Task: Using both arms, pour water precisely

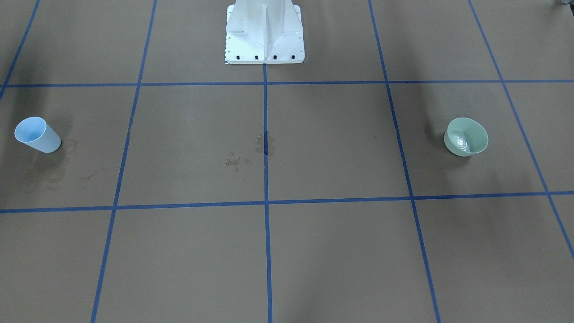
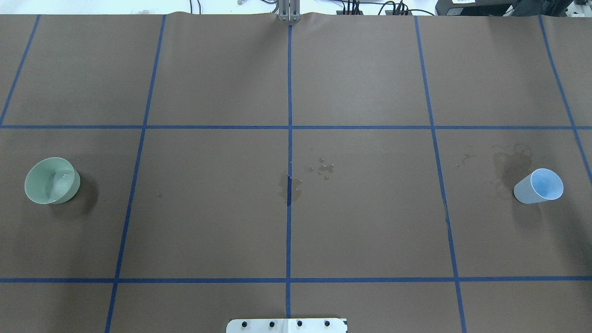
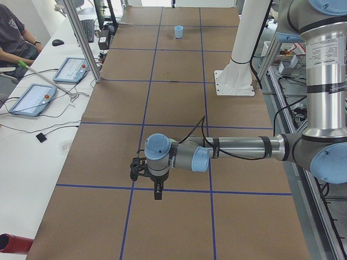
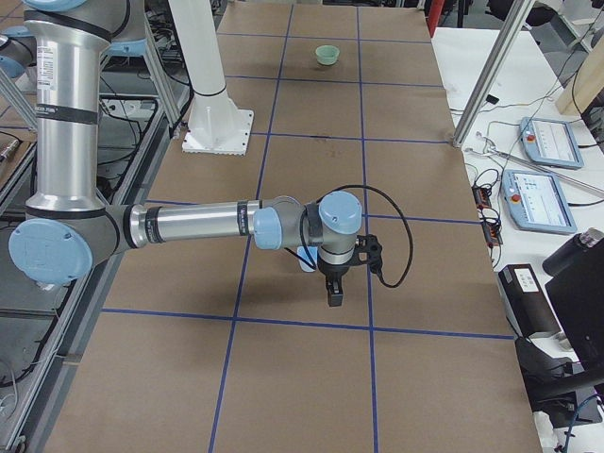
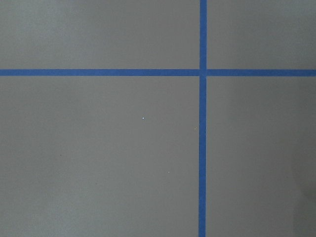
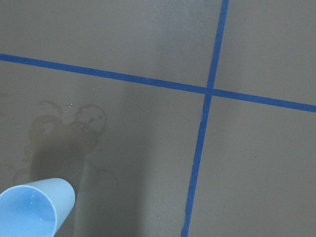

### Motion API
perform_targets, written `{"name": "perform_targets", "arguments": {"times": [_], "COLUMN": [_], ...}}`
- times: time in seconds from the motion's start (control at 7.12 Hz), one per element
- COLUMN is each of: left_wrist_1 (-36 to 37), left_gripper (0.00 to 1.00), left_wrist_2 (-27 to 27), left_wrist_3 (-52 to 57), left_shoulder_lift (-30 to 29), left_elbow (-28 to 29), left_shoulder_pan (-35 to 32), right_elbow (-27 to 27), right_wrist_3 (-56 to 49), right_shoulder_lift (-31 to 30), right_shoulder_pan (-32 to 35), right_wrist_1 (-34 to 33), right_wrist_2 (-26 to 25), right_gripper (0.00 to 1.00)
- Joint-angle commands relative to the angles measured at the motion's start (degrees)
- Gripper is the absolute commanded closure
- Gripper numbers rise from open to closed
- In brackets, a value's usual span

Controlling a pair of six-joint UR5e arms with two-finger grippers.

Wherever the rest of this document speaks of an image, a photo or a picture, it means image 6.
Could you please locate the light blue plastic cup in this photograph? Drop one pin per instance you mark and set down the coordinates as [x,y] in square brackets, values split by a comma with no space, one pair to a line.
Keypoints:
[36,209]

